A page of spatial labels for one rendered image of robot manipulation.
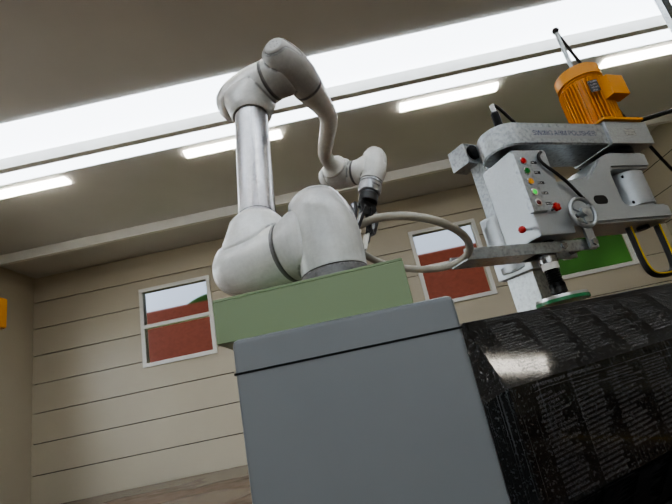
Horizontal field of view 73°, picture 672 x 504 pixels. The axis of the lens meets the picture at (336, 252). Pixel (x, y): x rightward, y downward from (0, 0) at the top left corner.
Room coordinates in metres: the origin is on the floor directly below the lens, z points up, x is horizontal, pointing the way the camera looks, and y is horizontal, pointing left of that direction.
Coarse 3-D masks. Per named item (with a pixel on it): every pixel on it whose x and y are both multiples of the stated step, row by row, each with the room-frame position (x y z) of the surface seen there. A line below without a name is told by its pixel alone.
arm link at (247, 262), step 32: (256, 64) 1.10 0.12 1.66; (224, 96) 1.15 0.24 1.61; (256, 96) 1.12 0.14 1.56; (256, 128) 1.11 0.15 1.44; (256, 160) 1.09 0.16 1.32; (256, 192) 1.06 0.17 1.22; (256, 224) 1.01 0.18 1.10; (224, 256) 1.03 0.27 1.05; (256, 256) 0.99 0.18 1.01; (224, 288) 1.07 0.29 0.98; (256, 288) 1.04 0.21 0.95
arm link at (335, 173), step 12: (312, 96) 1.19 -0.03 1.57; (324, 96) 1.22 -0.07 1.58; (312, 108) 1.25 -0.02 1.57; (324, 108) 1.25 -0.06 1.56; (324, 120) 1.31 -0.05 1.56; (336, 120) 1.34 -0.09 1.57; (324, 132) 1.38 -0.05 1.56; (324, 144) 1.45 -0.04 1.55; (324, 156) 1.52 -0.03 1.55; (336, 156) 1.61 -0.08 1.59; (324, 168) 1.61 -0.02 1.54; (336, 168) 1.59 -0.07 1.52; (348, 168) 1.61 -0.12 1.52; (324, 180) 1.67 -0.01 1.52; (336, 180) 1.64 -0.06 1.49; (348, 180) 1.64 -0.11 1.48
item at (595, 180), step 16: (608, 160) 2.04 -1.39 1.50; (624, 160) 2.08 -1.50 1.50; (640, 160) 2.12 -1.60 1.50; (560, 176) 1.88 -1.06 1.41; (576, 176) 2.10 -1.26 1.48; (592, 176) 1.98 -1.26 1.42; (608, 176) 2.02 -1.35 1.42; (576, 192) 1.91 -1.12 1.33; (592, 192) 1.97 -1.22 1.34; (608, 192) 2.01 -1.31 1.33; (608, 208) 1.99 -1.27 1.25; (624, 208) 2.03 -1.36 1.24; (640, 208) 2.06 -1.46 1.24; (656, 208) 2.10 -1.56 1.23; (576, 224) 1.93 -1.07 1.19; (608, 224) 2.01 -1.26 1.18; (624, 224) 2.08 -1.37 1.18; (640, 224) 2.14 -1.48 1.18; (656, 224) 2.21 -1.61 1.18
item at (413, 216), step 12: (372, 216) 1.53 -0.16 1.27; (384, 216) 1.51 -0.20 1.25; (396, 216) 1.49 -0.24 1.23; (408, 216) 1.48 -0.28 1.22; (420, 216) 1.48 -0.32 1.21; (432, 216) 1.49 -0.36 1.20; (360, 228) 1.60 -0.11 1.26; (456, 228) 1.53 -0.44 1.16; (468, 240) 1.60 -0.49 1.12; (468, 252) 1.68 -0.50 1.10; (444, 264) 1.86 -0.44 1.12; (456, 264) 1.81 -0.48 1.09
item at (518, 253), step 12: (576, 240) 1.95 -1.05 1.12; (480, 252) 1.76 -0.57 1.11; (492, 252) 1.78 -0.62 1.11; (504, 252) 1.80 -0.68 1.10; (516, 252) 1.83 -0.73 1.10; (528, 252) 1.85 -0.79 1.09; (540, 252) 1.87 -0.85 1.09; (552, 252) 1.89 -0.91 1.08; (564, 252) 2.06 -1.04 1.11; (576, 252) 2.05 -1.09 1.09; (468, 264) 1.82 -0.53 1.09; (480, 264) 1.86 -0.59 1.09; (492, 264) 1.90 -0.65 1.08; (504, 264) 1.94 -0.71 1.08
